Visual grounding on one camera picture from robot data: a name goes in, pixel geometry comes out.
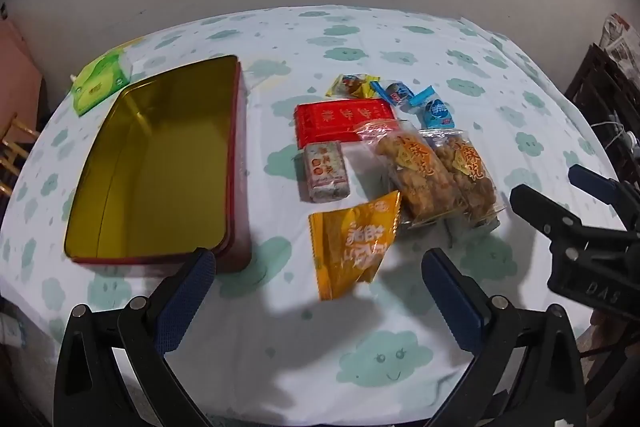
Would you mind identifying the green tissue pack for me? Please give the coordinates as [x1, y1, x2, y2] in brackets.
[70, 49, 132, 116]

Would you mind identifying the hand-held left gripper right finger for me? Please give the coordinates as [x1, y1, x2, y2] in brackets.
[421, 248, 586, 427]

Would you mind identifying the orange snack packet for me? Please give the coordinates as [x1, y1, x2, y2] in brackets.
[308, 190, 403, 302]

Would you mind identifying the red snack packet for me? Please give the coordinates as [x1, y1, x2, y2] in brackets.
[294, 99, 401, 148]

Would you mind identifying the clear fried dough twist packet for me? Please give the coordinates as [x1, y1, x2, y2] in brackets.
[355, 119, 471, 228]
[417, 127, 507, 225]

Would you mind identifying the yellow wooden chair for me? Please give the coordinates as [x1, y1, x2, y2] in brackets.
[0, 112, 43, 198]

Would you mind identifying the red tin box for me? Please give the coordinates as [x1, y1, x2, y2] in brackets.
[64, 55, 253, 278]

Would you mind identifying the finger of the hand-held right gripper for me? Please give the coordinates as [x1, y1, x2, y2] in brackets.
[510, 184, 596, 253]
[568, 164, 633, 212]

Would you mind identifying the light blue candy packet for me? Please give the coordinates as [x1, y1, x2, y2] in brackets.
[407, 87, 456, 130]

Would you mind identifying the small grey cake packet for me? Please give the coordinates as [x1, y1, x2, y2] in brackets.
[300, 141, 351, 202]

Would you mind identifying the cloud printed tablecloth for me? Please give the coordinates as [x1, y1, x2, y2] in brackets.
[0, 5, 631, 427]

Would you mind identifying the white cable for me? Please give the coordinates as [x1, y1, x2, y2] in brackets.
[590, 121, 640, 158]

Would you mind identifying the dark blue candy packet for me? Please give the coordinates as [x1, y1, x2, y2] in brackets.
[376, 79, 416, 108]

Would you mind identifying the stack of newspapers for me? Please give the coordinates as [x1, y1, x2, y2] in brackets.
[599, 13, 640, 80]

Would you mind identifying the yellow candy packet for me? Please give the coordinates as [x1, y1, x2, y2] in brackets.
[326, 73, 383, 100]

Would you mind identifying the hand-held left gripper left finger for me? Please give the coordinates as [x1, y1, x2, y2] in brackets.
[52, 248, 217, 427]

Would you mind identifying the dark wooden shelf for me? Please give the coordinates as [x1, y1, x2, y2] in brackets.
[564, 43, 640, 188]

